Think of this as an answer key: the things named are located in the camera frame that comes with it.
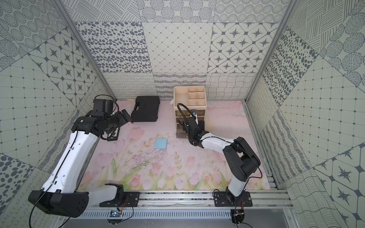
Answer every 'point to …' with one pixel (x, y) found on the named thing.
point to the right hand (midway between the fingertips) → (194, 122)
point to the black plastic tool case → (146, 109)
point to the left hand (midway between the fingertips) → (127, 118)
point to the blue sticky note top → (160, 143)
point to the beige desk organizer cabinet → (194, 98)
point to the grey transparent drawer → (186, 113)
